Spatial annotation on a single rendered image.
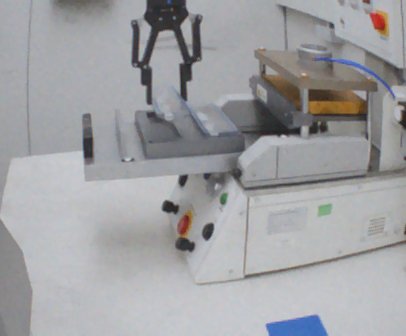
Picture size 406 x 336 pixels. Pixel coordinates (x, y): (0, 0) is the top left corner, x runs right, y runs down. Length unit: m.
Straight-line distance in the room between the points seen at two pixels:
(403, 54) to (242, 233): 0.48
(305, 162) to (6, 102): 1.79
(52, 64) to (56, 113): 0.24
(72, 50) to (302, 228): 1.67
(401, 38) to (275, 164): 0.38
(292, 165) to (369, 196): 0.19
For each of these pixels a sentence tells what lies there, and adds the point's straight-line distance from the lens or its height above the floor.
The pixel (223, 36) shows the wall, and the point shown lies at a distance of 2.62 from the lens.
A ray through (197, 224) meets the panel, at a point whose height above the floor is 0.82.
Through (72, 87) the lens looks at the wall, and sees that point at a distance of 2.58.
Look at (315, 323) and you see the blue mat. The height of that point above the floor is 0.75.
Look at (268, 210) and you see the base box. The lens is 1.05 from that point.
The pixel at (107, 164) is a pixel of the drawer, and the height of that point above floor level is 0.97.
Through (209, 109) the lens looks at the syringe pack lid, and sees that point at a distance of 1.19.
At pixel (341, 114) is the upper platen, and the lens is 1.12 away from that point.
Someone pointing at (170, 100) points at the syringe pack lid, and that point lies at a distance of 1.11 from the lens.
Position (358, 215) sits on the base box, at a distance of 1.14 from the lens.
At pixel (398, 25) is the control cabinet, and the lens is 1.09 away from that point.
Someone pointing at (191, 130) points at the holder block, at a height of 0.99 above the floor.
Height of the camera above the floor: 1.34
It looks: 22 degrees down
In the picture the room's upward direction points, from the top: straight up
